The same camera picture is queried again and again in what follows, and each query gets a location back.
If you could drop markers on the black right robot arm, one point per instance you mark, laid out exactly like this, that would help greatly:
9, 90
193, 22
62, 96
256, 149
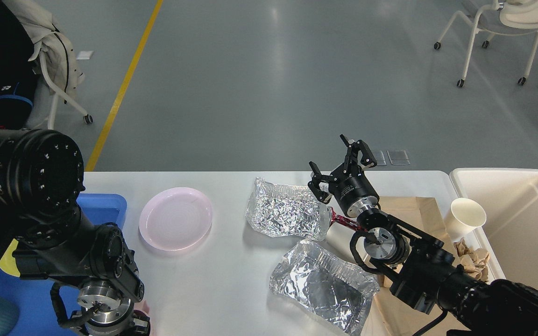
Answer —
420, 269

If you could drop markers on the white plastic bin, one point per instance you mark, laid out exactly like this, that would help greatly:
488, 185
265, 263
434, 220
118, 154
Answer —
509, 197

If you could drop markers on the crumpled brown paper ball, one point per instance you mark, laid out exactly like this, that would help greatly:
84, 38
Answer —
474, 262

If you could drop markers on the pink plate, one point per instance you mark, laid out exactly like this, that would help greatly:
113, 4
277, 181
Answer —
176, 219

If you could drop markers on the crumpled foil tray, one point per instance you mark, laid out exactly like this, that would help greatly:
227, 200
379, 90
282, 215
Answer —
337, 291
279, 210

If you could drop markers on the white chair on casters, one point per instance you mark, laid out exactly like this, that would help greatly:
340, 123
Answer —
496, 17

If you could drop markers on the yellow plate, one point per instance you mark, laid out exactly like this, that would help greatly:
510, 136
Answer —
7, 261

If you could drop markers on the pink ribbed mug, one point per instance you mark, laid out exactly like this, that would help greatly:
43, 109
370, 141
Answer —
145, 308

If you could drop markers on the white chair with jacket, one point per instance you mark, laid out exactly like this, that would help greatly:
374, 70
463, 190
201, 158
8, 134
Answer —
58, 93

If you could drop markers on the brown paper bag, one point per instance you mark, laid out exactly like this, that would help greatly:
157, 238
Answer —
389, 316

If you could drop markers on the white paper cup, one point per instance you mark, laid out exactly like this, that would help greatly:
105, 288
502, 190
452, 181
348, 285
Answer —
464, 216

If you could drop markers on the crumpled foil tray upper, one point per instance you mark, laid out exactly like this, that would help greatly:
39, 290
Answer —
279, 210

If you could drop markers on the blue plastic tray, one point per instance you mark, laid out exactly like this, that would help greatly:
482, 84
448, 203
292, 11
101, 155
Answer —
32, 297

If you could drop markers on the beige jacket on chair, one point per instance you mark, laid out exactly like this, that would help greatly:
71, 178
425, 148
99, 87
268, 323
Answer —
60, 56

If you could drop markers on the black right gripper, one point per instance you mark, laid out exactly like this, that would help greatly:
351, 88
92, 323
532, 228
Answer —
354, 193

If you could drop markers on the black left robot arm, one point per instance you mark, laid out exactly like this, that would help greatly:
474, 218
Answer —
96, 283

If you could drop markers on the crumpled foil tray lower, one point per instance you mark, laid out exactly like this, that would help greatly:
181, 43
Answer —
337, 291

